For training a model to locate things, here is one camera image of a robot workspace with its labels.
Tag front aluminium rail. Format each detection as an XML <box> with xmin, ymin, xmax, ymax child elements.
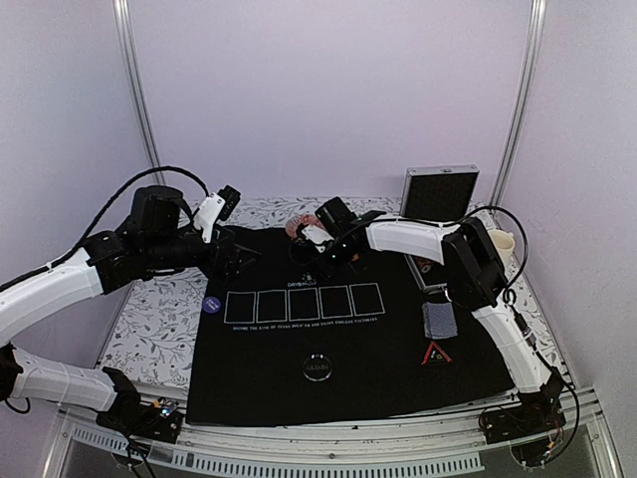
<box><xmin>42</xmin><ymin>387</ymin><xmax>627</xmax><ymax>477</ymax></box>

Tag aluminium poker chip case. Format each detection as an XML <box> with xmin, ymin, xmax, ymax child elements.
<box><xmin>400</xmin><ymin>164</ymin><xmax>479</xmax><ymax>295</ymax></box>

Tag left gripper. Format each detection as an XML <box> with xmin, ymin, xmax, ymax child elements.
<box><xmin>144</xmin><ymin>223</ymin><xmax>262</xmax><ymax>284</ymax></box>

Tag left aluminium frame post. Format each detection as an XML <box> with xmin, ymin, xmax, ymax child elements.
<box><xmin>112</xmin><ymin>0</ymin><xmax>161</xmax><ymax>168</ymax></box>

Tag patterned small bowl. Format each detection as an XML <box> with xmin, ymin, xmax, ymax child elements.
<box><xmin>285</xmin><ymin>214</ymin><xmax>324</xmax><ymax>244</ymax></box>

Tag aluminium frame post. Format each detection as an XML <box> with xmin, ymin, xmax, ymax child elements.
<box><xmin>112</xmin><ymin>0</ymin><xmax>161</xmax><ymax>168</ymax></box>
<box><xmin>490</xmin><ymin>0</ymin><xmax>547</xmax><ymax>206</ymax></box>

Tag left black cable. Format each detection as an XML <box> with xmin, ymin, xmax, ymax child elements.
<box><xmin>0</xmin><ymin>166</ymin><xmax>210</xmax><ymax>290</ymax></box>

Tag blue playing card deck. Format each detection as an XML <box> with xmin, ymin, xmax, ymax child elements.
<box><xmin>422</xmin><ymin>302</ymin><xmax>458</xmax><ymax>340</ymax></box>

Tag clear dealer button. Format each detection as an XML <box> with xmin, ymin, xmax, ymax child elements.
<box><xmin>302</xmin><ymin>354</ymin><xmax>332</xmax><ymax>382</ymax></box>

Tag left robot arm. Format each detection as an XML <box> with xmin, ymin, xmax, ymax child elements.
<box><xmin>1</xmin><ymin>185</ymin><xmax>260</xmax><ymax>432</ymax></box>

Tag right aluminium frame post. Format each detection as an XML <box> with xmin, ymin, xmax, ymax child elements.
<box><xmin>490</xmin><ymin>0</ymin><xmax>547</xmax><ymax>206</ymax></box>

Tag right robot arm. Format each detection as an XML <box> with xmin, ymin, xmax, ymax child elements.
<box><xmin>305</xmin><ymin>197</ymin><xmax>565</xmax><ymax>438</ymax></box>

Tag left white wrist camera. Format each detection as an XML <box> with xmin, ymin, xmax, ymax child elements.
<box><xmin>193</xmin><ymin>185</ymin><xmax>241</xmax><ymax>244</ymax></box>

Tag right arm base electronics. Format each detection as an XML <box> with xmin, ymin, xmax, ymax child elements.
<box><xmin>478</xmin><ymin>398</ymin><xmax>566</xmax><ymax>469</ymax></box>

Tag cream ceramic mug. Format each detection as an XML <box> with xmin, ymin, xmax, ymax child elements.
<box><xmin>488</xmin><ymin>229</ymin><xmax>516</xmax><ymax>267</ymax></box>

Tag black poker chip stack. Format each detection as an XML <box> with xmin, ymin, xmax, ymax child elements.
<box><xmin>301</xmin><ymin>272</ymin><xmax>317</xmax><ymax>285</ymax></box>

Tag purple small blind button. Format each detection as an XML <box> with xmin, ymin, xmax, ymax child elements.
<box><xmin>202</xmin><ymin>296</ymin><xmax>223</xmax><ymax>315</ymax></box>

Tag red black triangle card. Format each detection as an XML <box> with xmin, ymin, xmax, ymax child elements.
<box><xmin>421</xmin><ymin>341</ymin><xmax>453</xmax><ymax>365</ymax></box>

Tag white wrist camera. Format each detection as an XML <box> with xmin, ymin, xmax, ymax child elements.
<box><xmin>301</xmin><ymin>225</ymin><xmax>333</xmax><ymax>249</ymax></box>
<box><xmin>193</xmin><ymin>185</ymin><xmax>241</xmax><ymax>244</ymax></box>

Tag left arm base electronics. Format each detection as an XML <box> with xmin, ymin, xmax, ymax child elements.
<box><xmin>96</xmin><ymin>385</ymin><xmax>183</xmax><ymax>444</ymax></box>

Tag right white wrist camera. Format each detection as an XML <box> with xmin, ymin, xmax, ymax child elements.
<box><xmin>301</xmin><ymin>225</ymin><xmax>333</xmax><ymax>249</ymax></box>

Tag black poker mat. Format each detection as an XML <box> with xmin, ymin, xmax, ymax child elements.
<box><xmin>186</xmin><ymin>227</ymin><xmax>513</xmax><ymax>426</ymax></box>

